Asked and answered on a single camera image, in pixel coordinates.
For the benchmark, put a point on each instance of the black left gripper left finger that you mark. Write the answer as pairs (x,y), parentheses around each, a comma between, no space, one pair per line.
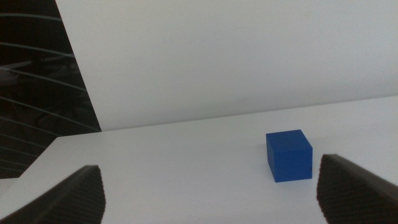
(71,202)

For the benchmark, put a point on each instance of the dark backdrop with pale lines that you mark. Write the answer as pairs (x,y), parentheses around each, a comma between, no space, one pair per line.
(31,93)

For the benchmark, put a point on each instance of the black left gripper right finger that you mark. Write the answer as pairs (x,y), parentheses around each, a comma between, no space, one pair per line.
(357,193)

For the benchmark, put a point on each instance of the blue cube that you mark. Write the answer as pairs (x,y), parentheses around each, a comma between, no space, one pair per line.
(289,158)

